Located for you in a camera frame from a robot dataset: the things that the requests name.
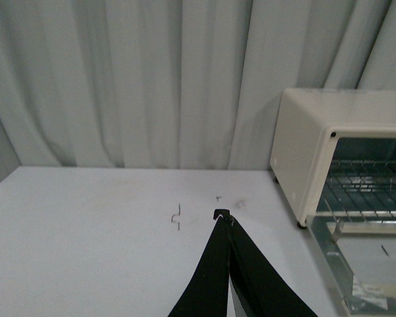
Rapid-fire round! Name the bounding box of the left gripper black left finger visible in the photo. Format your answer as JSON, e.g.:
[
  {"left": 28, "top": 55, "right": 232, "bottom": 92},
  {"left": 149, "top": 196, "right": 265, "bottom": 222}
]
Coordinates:
[{"left": 169, "top": 218, "right": 230, "bottom": 316}]

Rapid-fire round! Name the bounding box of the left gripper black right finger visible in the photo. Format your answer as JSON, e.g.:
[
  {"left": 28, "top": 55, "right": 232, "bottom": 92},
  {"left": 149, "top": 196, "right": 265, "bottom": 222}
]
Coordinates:
[{"left": 213, "top": 209, "right": 316, "bottom": 316}]

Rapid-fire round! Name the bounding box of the cream Toshiba toaster oven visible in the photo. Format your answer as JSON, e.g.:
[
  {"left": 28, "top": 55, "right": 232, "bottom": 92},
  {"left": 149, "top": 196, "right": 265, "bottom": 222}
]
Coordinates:
[{"left": 270, "top": 88, "right": 396, "bottom": 226}]

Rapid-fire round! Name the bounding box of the white pleated curtain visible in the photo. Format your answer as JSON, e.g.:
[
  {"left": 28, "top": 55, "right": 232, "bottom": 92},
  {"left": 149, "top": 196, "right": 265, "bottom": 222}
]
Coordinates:
[{"left": 0, "top": 1, "right": 396, "bottom": 182}]

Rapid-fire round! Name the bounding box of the metal wire oven rack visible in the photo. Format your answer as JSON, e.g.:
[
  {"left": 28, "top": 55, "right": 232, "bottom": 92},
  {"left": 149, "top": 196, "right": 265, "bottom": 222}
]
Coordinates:
[{"left": 316, "top": 160, "right": 396, "bottom": 224}]

